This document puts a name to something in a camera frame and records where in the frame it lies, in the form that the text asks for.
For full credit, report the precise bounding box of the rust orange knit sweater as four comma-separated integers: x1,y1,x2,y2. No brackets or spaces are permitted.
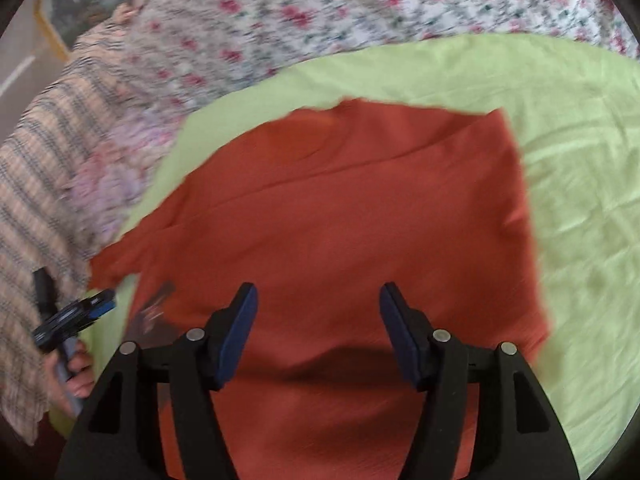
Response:
90,100,549,479

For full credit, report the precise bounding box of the person left hand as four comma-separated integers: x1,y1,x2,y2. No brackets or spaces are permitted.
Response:
44,341,96,418

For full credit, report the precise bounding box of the plaid checked blanket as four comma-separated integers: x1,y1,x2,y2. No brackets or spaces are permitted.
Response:
1,8,144,445

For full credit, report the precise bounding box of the pink purple floral pillow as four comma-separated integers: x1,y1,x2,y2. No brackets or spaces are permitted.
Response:
64,107,186,256

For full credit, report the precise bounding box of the white floral quilt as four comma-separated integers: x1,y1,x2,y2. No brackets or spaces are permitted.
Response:
118,0,639,119

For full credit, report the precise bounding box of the light green bed sheet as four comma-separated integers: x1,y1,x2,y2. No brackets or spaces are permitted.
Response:
46,31,640,480

